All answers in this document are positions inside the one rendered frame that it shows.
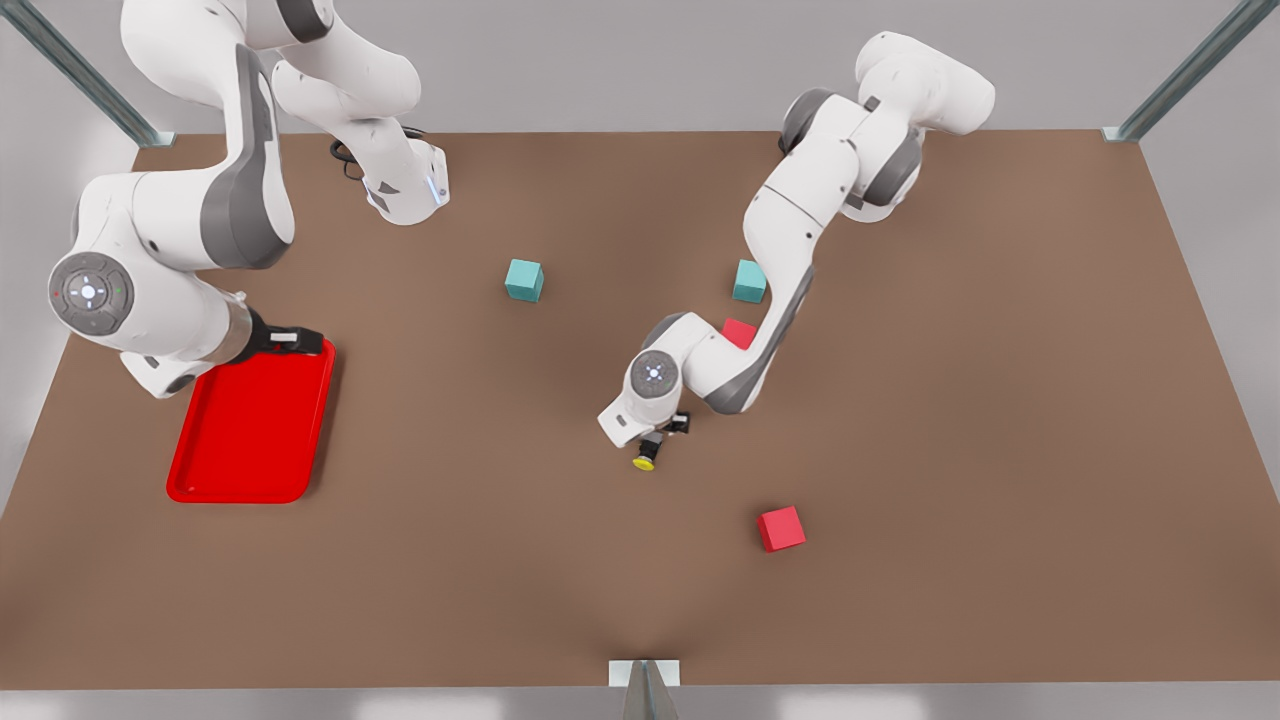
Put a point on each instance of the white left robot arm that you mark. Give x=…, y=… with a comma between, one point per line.
x=800, y=210

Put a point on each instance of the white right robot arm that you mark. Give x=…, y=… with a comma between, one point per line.
x=180, y=210

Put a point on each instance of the red plastic tray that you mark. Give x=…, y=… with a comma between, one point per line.
x=252, y=425

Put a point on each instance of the red cube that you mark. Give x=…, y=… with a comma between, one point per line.
x=740, y=332
x=780, y=528

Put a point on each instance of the teal cube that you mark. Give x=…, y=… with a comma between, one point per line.
x=749, y=282
x=524, y=280

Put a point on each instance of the silver frame post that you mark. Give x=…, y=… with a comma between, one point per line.
x=1185, y=72
x=645, y=690
x=80, y=70

